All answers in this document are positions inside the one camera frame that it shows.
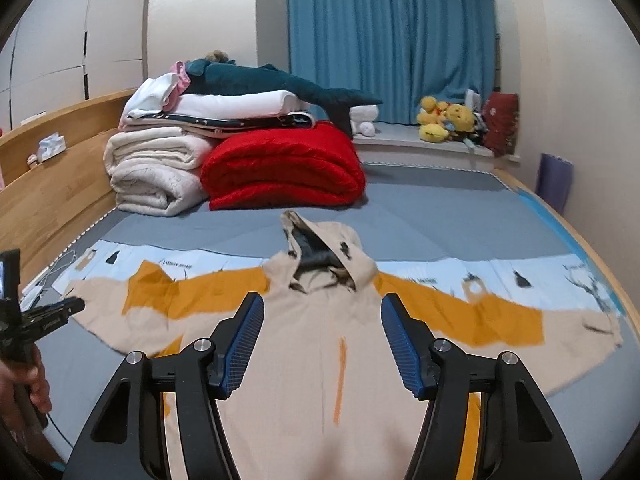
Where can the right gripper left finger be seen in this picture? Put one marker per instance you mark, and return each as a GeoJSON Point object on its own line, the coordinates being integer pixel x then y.
{"type": "Point", "coordinates": [124, 436]}

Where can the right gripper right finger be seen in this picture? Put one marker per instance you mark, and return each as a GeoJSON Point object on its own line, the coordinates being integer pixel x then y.
{"type": "Point", "coordinates": [520, 437]}

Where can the beige and orange hoodie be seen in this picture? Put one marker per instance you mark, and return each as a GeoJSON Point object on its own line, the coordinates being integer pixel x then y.
{"type": "Point", "coordinates": [322, 397]}

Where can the person's left hand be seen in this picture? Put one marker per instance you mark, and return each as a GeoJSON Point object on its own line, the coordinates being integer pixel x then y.
{"type": "Point", "coordinates": [31, 376]}

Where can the wooden headboard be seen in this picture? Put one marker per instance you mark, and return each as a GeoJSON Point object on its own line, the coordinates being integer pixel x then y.
{"type": "Point", "coordinates": [44, 209]}

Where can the tissue pack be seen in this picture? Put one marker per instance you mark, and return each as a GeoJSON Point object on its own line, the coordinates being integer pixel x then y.
{"type": "Point", "coordinates": [50, 146]}

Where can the cream folded quilt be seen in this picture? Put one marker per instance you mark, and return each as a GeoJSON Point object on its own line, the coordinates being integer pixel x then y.
{"type": "Point", "coordinates": [156, 171]}

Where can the grey printed bed sheet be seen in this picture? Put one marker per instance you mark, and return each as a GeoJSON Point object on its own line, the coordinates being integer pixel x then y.
{"type": "Point", "coordinates": [455, 230]}

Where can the purple folded mat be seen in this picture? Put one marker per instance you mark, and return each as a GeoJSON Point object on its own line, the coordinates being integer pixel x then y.
{"type": "Point", "coordinates": [554, 180]}

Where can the white folded bedding stack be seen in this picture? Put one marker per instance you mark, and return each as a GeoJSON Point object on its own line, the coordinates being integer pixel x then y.
{"type": "Point", "coordinates": [161, 102]}

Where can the white wardrobe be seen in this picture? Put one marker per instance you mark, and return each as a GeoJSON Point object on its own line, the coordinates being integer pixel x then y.
{"type": "Point", "coordinates": [62, 52]}

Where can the dark teal shark plush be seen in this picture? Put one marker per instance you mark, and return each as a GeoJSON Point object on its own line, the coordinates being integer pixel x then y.
{"type": "Point", "coordinates": [228, 79]}

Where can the dark red bag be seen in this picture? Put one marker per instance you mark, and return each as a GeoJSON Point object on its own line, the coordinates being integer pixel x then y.
{"type": "Point", "coordinates": [500, 114]}

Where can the yellow plush toys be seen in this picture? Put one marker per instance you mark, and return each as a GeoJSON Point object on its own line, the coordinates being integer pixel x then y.
{"type": "Point", "coordinates": [440, 121]}

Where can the red folded blanket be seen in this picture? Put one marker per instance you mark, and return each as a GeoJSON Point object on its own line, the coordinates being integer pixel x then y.
{"type": "Point", "coordinates": [278, 167]}

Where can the white plush toy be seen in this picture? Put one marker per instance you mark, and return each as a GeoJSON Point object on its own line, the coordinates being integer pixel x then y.
{"type": "Point", "coordinates": [362, 118]}

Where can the blue curtain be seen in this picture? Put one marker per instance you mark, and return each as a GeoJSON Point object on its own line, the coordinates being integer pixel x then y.
{"type": "Point", "coordinates": [398, 50]}

